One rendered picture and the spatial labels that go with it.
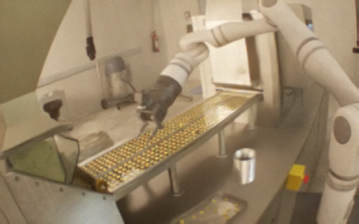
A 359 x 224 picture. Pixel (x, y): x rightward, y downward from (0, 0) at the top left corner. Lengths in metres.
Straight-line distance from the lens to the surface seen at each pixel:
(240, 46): 1.10
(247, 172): 0.81
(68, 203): 0.54
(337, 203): 0.61
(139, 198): 0.83
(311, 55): 0.59
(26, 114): 0.51
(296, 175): 0.92
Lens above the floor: 1.29
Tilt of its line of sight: 19 degrees down
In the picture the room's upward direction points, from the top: 8 degrees counter-clockwise
